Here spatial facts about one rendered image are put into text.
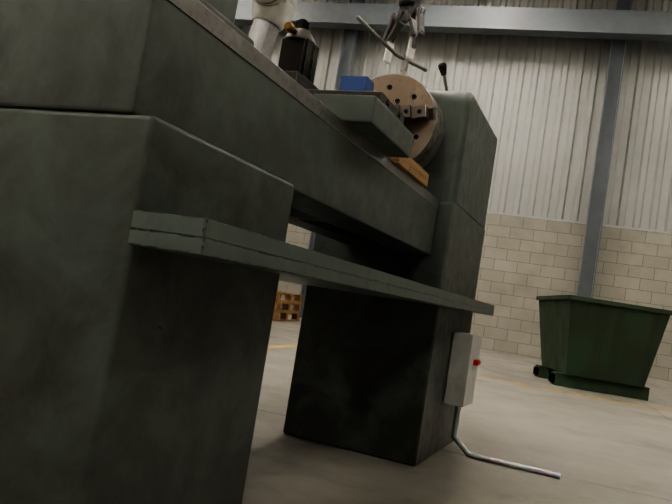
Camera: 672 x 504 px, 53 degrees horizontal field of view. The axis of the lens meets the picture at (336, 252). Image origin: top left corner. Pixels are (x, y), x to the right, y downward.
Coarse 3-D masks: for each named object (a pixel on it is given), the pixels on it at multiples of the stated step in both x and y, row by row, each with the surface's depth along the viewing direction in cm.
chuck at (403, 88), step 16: (384, 80) 217; (400, 80) 215; (416, 80) 213; (400, 96) 215; (416, 96) 213; (416, 128) 211; (432, 128) 209; (416, 144) 211; (432, 144) 213; (416, 160) 213
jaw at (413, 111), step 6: (402, 108) 207; (408, 108) 207; (414, 108) 208; (420, 108) 207; (426, 108) 208; (432, 108) 210; (408, 114) 206; (414, 114) 208; (420, 114) 207; (426, 114) 207; (432, 114) 210; (408, 120) 210; (414, 120) 210; (420, 120) 210; (426, 120) 210
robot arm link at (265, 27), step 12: (276, 0) 241; (288, 0) 245; (252, 12) 247; (264, 12) 243; (276, 12) 244; (288, 12) 248; (252, 24) 247; (264, 24) 245; (276, 24) 246; (252, 36) 245; (264, 36) 245; (276, 36) 249; (264, 48) 245
